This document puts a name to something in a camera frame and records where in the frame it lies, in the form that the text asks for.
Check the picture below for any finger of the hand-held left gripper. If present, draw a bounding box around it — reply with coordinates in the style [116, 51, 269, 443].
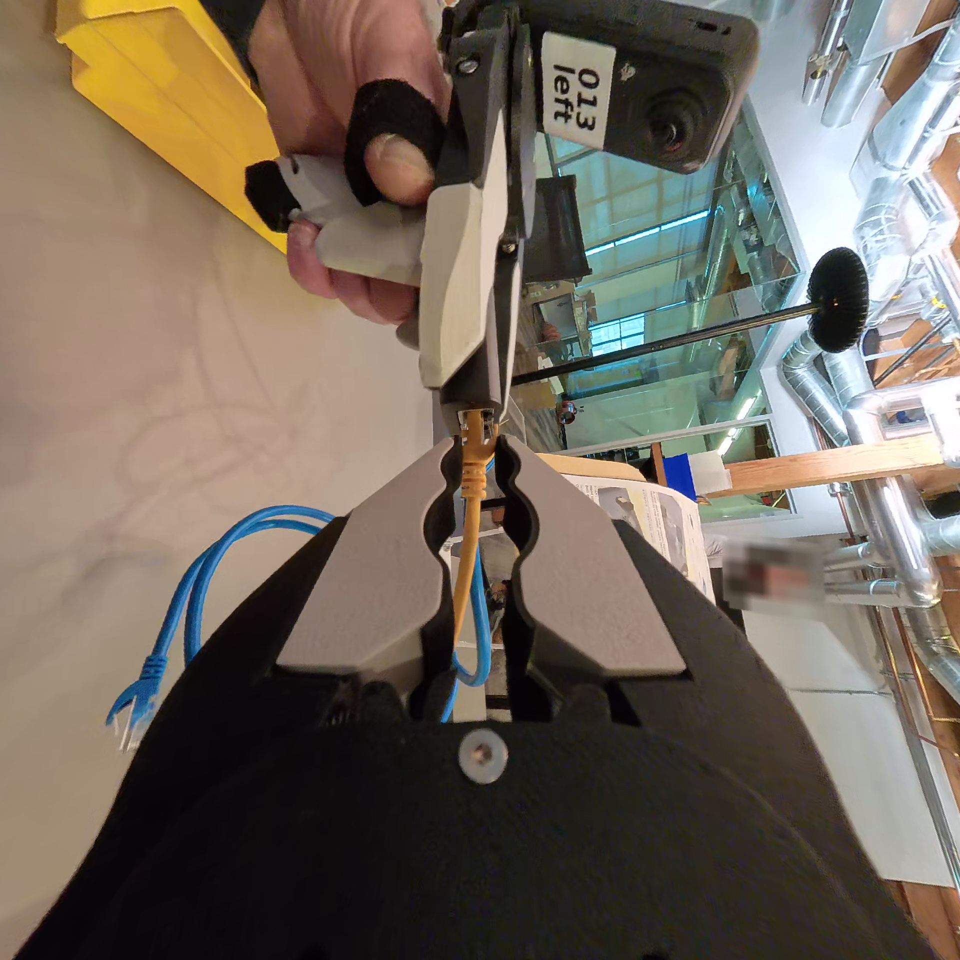
[417, 120, 520, 391]
[441, 246, 528, 412]

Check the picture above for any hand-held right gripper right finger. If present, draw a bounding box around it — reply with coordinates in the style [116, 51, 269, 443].
[493, 437, 689, 697]

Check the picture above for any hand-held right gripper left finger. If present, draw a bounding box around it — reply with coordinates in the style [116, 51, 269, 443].
[276, 437, 460, 690]

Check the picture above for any orange ethernet cable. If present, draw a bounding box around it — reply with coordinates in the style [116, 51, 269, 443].
[452, 407, 502, 648]

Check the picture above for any blue ethernet cable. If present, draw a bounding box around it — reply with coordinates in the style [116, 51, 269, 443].
[105, 504, 498, 753]

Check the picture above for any yellow plastic bin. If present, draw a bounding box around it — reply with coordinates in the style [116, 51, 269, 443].
[52, 0, 292, 255]

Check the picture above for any person's left hand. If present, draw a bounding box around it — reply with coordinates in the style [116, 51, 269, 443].
[251, 0, 451, 350]

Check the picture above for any wooden instruction board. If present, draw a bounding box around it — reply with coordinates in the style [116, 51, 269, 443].
[536, 452, 720, 603]

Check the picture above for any blue box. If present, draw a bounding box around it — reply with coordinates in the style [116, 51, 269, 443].
[663, 452, 702, 502]

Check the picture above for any wooden pillar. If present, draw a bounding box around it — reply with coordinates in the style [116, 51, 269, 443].
[723, 433, 948, 494]

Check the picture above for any silver ventilation duct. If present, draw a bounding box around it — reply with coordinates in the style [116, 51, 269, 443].
[780, 0, 960, 624]

